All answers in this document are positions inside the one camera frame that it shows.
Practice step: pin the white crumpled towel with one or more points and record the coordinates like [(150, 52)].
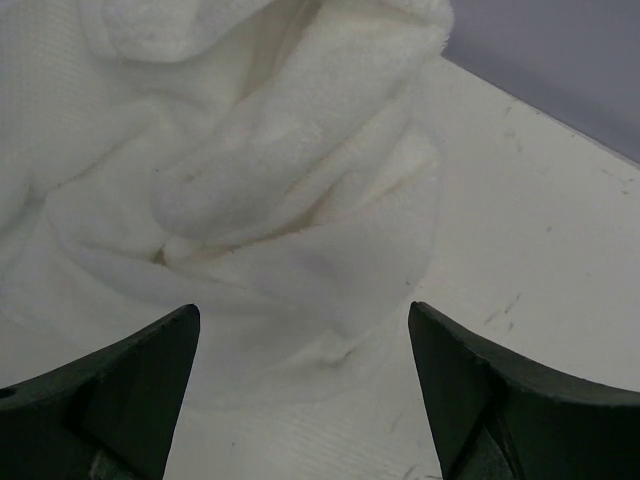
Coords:
[(267, 161)]

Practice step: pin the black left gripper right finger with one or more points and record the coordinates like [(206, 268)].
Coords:
[(495, 414)]

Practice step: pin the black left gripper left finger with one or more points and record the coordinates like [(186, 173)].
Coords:
[(108, 415)]

